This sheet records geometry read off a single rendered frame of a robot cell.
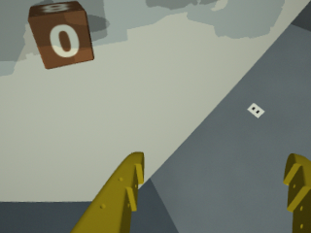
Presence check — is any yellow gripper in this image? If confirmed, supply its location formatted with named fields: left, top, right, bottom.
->
left=70, top=151, right=311, bottom=233

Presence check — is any brown number cube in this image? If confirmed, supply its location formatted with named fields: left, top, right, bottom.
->
left=28, top=1, right=94, bottom=70

